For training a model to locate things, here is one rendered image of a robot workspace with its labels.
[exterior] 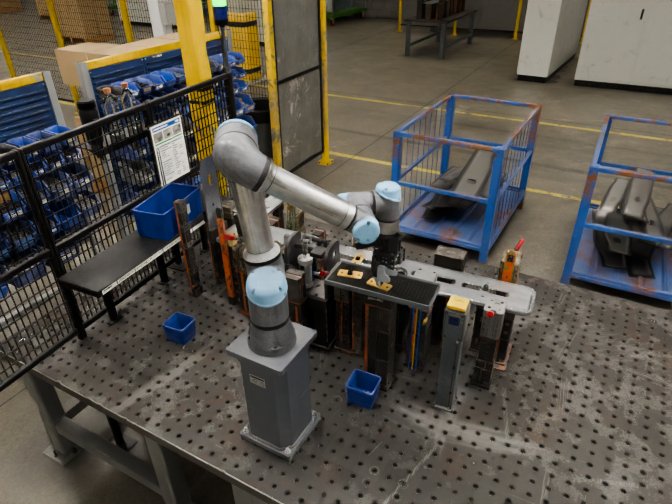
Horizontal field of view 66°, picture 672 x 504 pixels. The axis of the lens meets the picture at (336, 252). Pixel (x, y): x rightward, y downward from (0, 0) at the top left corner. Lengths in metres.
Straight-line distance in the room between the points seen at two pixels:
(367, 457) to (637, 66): 8.41
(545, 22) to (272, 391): 8.51
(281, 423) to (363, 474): 0.31
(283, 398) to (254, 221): 0.55
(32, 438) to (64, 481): 0.37
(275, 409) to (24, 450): 1.74
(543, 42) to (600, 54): 0.88
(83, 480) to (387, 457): 1.59
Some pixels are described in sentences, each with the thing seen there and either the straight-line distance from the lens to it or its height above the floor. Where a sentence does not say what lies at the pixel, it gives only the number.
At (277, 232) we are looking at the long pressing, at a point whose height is 1.00.
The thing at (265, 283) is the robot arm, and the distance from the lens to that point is 1.49.
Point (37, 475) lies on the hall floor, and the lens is 3.03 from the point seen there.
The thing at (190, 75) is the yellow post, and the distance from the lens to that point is 2.86.
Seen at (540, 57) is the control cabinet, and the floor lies 0.40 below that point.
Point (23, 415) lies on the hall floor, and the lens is 3.35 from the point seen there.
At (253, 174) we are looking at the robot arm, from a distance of 1.30.
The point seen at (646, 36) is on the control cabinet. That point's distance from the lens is 9.49.
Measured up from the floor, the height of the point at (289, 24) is 1.50.
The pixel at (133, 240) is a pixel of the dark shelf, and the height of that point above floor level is 1.03.
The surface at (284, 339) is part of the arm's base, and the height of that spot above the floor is 1.14.
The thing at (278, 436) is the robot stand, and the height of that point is 0.78.
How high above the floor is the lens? 2.17
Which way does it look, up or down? 32 degrees down
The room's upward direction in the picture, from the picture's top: 1 degrees counter-clockwise
